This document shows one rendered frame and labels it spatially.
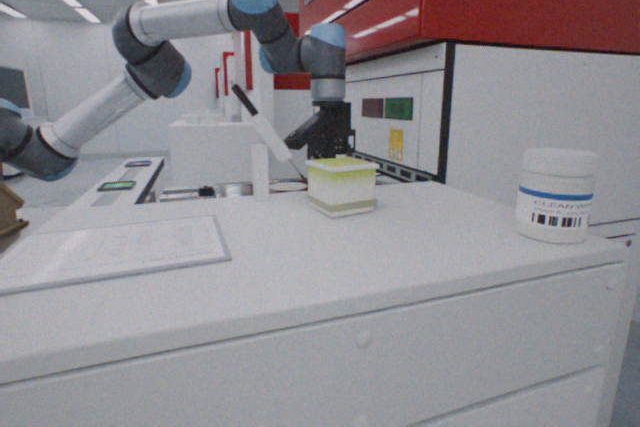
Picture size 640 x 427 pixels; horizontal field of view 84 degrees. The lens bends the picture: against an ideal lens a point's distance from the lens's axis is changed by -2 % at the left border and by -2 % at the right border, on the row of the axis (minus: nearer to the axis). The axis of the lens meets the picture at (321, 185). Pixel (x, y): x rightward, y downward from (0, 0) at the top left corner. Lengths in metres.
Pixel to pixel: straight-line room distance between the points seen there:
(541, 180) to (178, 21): 0.73
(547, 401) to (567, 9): 0.72
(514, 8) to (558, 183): 0.47
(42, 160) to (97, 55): 7.80
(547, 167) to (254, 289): 0.32
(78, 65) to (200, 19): 8.21
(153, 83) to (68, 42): 8.04
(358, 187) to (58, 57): 8.77
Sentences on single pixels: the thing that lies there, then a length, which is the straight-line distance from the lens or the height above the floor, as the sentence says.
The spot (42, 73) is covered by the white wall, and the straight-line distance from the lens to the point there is 9.17.
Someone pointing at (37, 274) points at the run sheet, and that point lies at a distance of 0.40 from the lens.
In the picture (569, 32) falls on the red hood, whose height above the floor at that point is 1.26.
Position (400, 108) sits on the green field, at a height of 1.10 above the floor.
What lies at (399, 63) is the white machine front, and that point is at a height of 1.20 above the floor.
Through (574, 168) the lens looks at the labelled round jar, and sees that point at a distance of 0.44.
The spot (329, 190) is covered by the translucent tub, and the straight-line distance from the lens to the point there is 0.46.
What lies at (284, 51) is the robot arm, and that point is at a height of 1.22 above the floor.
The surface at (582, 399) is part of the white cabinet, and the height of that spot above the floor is 0.78.
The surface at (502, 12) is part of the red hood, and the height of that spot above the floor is 1.28.
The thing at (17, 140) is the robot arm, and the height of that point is 1.02.
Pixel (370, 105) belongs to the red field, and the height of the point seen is 1.11.
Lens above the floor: 1.11
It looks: 13 degrees down
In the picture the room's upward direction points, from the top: straight up
